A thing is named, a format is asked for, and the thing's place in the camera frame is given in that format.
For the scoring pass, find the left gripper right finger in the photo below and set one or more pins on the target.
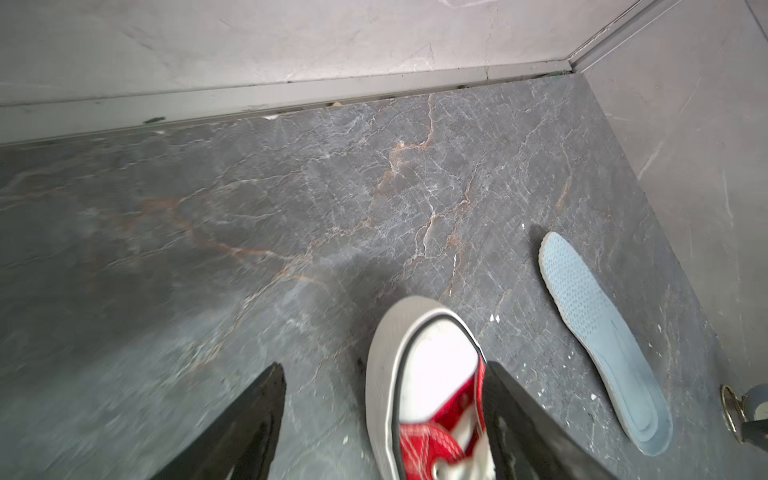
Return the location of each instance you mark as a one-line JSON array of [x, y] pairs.
[[525, 441]]

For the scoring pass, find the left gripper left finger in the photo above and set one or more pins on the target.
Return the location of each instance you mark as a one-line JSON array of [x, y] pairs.
[[241, 443]]

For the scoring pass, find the red canvas sneaker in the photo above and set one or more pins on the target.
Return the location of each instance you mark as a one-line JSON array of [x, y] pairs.
[[423, 395]]

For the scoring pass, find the light blue shoe insole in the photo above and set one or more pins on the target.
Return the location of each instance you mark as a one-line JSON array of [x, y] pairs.
[[591, 316]]

